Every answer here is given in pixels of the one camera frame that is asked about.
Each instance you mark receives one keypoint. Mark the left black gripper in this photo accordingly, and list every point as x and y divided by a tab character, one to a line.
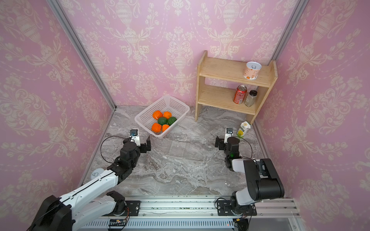
143	146

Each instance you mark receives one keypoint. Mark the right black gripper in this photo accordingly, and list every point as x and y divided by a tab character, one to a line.
221	141

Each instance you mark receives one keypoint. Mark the peeled orange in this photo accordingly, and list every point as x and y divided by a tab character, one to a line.
157	114
156	128

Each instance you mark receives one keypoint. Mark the clear clamshell container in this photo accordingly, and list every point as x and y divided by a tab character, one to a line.
181	147

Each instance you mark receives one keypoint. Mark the container orange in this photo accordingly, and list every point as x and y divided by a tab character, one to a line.
165	127
167	115

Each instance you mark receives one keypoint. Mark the container green fruit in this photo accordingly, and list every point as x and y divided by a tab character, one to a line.
171	120
162	120

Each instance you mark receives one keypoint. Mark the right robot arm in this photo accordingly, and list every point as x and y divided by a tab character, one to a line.
262	179

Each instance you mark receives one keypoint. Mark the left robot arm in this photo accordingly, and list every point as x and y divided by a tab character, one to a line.
94	199

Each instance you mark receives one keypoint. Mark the green white juice carton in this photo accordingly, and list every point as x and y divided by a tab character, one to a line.
243	129

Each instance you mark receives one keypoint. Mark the white plastic basket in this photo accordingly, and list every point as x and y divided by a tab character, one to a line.
168	103

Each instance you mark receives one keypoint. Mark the wooden shelf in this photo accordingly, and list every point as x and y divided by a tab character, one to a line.
217	80

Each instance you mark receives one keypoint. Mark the red soda can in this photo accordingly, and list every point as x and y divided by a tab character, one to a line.
240	94

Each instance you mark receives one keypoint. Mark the yellow white can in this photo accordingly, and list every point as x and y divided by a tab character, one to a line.
96	173

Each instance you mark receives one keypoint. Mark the glass spice jar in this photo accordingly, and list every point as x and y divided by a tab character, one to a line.
250	99

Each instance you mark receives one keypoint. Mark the white orange cup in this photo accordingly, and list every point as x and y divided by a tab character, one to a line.
252	70

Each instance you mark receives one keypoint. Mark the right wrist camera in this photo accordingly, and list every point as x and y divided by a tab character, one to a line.
228	134

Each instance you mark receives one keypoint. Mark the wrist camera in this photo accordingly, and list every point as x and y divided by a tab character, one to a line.
135	135
228	134

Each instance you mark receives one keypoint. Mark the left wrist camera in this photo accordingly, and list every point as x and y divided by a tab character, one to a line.
135	135

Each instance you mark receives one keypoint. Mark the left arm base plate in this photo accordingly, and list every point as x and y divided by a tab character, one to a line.
131	208

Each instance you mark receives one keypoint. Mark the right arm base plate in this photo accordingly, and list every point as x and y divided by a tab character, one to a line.
231	208

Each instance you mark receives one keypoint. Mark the aluminium frame rail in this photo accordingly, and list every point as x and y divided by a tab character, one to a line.
195	212

